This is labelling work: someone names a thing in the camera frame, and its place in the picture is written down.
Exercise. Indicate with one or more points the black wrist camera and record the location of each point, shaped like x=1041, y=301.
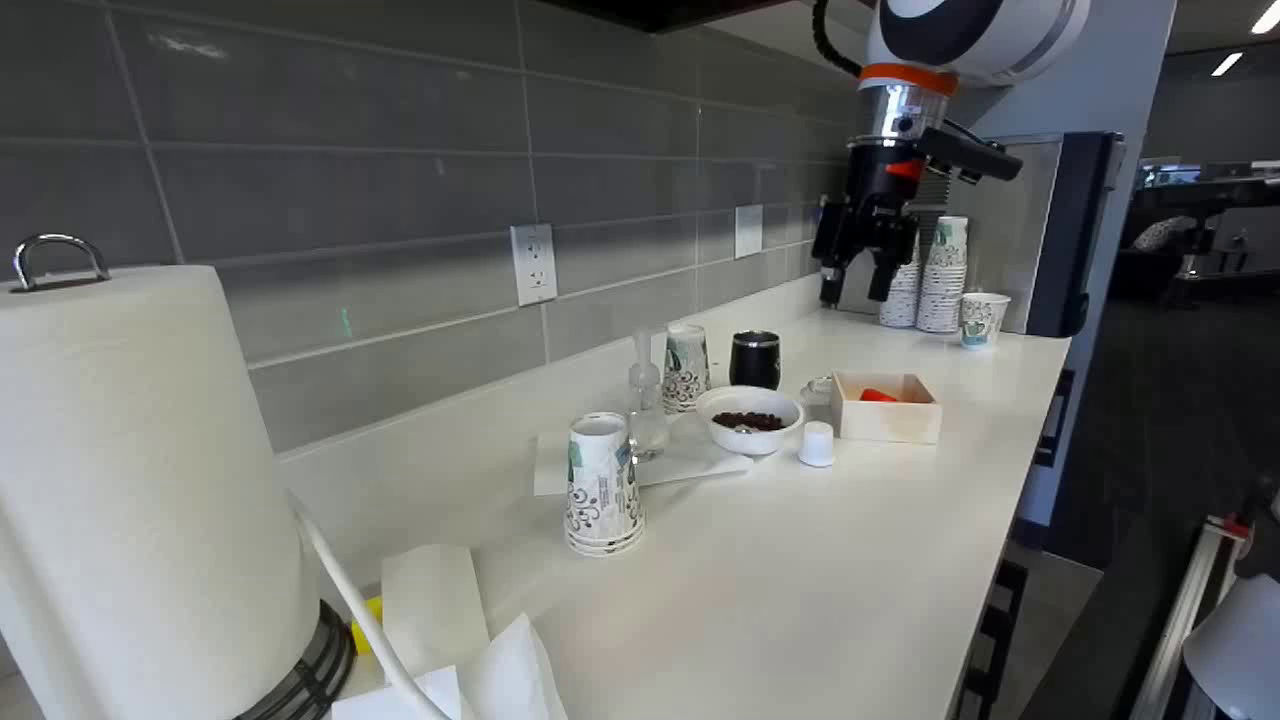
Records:
x=967, y=154

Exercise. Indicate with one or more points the single patterned paper cup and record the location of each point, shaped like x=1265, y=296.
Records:
x=985, y=320

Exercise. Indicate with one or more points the stack of paper cups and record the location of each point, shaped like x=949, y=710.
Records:
x=901, y=301
x=944, y=272

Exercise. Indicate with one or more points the clear plastic cup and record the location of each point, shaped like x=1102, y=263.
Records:
x=819, y=397

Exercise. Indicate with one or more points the white wall outlet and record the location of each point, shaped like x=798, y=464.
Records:
x=535, y=264
x=750, y=230

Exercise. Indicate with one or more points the white lamp shade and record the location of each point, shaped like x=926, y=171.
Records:
x=1241, y=653

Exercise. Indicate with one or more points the upside-down patterned paper cup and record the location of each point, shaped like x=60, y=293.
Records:
x=685, y=367
x=603, y=495

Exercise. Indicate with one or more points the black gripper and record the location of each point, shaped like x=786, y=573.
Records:
x=880, y=180

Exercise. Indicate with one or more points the black tumbler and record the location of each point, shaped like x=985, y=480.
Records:
x=755, y=360

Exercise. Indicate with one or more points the red object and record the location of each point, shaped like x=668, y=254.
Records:
x=876, y=392

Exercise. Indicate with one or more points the ceiling light strip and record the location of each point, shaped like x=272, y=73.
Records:
x=1265, y=17
x=1226, y=67

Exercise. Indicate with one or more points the yellow sponge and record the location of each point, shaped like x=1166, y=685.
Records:
x=364, y=626

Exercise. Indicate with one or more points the white paper towel roll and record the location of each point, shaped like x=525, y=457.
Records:
x=135, y=464

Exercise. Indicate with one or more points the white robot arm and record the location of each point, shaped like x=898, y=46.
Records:
x=985, y=32

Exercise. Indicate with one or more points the wooden box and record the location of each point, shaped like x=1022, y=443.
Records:
x=887, y=427

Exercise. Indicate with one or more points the dark vertical panel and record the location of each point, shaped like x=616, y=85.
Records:
x=1075, y=242

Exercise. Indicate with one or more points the small white pod cup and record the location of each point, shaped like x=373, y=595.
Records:
x=819, y=446

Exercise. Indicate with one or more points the tripod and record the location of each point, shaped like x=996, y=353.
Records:
x=1194, y=615

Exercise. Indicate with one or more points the clear sanitizer pump bottle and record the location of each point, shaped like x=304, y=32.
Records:
x=651, y=421

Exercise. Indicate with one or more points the brown coffee grounds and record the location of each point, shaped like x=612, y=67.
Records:
x=750, y=421

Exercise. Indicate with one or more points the white napkin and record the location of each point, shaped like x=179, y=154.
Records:
x=520, y=683

